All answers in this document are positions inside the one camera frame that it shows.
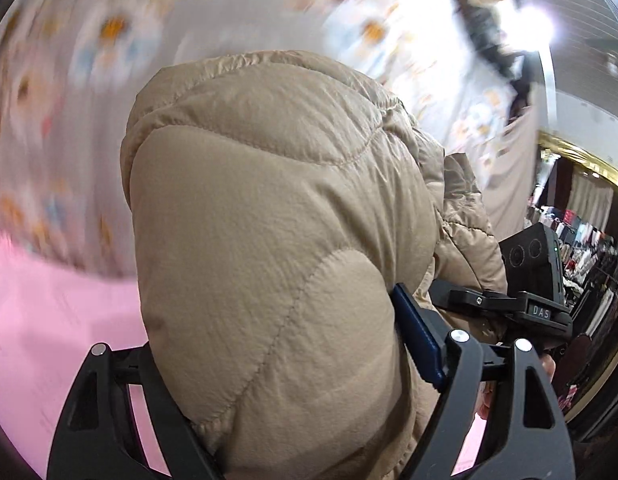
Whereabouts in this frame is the clothes rack with garments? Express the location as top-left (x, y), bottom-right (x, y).
top-left (534, 205), bottom-right (618, 313)

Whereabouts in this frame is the beige puffer jacket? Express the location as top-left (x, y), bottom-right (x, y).
top-left (120, 50), bottom-right (510, 480)

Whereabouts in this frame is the pink blanket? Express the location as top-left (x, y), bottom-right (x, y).
top-left (0, 225), bottom-right (485, 480)

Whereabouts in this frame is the beige curtain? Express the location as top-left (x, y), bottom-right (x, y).
top-left (569, 170), bottom-right (616, 233)

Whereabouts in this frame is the grey floral bed sheet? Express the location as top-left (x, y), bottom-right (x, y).
top-left (0, 0), bottom-right (540, 281)

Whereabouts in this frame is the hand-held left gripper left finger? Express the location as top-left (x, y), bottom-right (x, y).
top-left (48, 342), bottom-right (225, 480)

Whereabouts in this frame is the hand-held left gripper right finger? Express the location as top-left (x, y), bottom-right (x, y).
top-left (391, 282), bottom-right (576, 480)

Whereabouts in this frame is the grey satin cloth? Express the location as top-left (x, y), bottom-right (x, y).
top-left (486, 110), bottom-right (541, 241)

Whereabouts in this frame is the ceiling light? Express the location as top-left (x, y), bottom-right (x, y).
top-left (509, 0), bottom-right (566, 57)

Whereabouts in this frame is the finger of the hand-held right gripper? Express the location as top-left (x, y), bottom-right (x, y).
top-left (431, 279), bottom-right (521, 319)

